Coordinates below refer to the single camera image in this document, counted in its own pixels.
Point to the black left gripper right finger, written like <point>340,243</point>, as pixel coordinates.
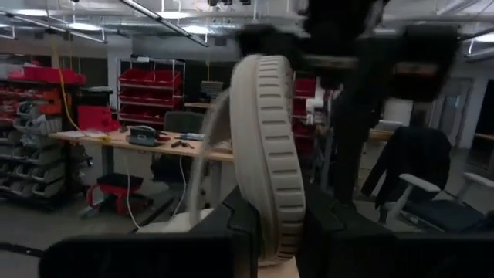
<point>386,256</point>

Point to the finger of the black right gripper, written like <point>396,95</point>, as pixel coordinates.
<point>343,146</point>
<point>368,135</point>

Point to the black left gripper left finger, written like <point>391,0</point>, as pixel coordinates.
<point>154,256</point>

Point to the beige rubber slide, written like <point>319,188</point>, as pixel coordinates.
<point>270,154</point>

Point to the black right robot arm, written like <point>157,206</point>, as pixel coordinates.
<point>339,11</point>

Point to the dark jacket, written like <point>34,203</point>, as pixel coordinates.
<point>417,154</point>

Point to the office chair with white arms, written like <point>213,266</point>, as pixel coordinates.
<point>444,214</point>

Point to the grey desktop device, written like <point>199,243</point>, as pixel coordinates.
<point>143,136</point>

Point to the wooden workbench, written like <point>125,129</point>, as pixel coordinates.
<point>116,140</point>

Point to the black office chair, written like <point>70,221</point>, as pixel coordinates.
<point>181,121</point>

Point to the bin rack with red bins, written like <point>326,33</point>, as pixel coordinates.
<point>38,116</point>

